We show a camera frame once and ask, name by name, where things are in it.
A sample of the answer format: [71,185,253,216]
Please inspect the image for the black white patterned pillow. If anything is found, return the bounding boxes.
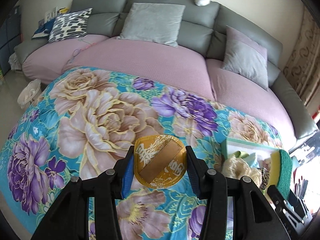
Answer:
[48,8,93,43]

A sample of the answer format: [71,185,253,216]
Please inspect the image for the cream knitted cloth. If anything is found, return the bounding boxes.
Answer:
[221,157,261,187]

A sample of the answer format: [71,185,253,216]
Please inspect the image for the leopard print scrunchie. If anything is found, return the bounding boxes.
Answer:
[259,167,270,191]

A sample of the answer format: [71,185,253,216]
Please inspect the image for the green yellow scrub sponge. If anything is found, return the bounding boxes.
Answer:
[266,150,293,199]

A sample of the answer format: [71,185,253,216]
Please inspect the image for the green microfiber cloth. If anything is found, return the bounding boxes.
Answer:
[228,151,249,159]

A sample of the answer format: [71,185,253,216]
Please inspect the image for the blue white pillow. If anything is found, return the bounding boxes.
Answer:
[31,18,55,40]

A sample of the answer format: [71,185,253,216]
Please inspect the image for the grey pink cushion right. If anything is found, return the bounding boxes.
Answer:
[222,26,268,90]

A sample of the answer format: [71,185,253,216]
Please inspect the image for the white basket on floor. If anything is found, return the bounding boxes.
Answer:
[17,79,42,110]

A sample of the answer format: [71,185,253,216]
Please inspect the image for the teal rimmed white tray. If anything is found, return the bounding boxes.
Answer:
[221,137,281,171]

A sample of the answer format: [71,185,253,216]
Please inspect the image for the yellow round pad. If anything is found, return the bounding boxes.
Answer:
[133,134,187,189]

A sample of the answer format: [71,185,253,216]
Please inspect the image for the grey sofa with pink cover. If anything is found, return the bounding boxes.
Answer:
[15,0,318,147]

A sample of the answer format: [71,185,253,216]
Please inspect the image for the grey cushion left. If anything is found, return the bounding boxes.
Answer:
[118,3,185,47]

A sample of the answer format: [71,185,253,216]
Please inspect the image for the blue face mask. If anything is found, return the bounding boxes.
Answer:
[243,153,259,168]

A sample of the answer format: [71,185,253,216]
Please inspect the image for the beige patterned curtain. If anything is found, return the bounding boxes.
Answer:
[283,8,319,105]

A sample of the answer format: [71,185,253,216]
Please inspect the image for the floral blue tablecloth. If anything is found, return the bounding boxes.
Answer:
[1,67,282,239]

